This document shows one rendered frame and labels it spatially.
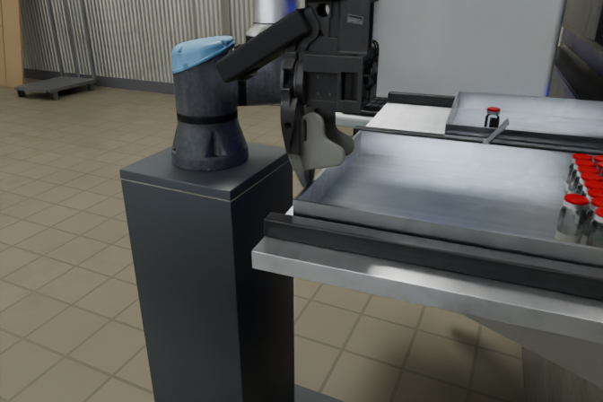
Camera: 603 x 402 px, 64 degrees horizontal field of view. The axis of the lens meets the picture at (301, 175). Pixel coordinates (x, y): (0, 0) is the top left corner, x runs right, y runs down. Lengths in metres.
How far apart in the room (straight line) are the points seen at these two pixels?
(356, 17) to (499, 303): 0.27
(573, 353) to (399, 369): 1.11
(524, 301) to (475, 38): 1.00
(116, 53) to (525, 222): 5.53
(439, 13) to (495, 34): 0.15
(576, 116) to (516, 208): 0.48
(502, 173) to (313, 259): 0.33
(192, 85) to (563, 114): 0.69
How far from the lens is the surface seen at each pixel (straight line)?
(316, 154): 0.50
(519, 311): 0.43
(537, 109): 1.03
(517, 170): 0.70
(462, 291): 0.43
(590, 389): 0.91
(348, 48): 0.46
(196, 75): 0.88
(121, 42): 5.79
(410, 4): 1.38
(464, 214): 0.55
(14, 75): 6.46
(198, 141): 0.90
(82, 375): 1.72
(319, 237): 0.46
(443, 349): 1.73
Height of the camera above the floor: 1.12
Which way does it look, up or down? 22 degrees down
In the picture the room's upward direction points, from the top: straight up
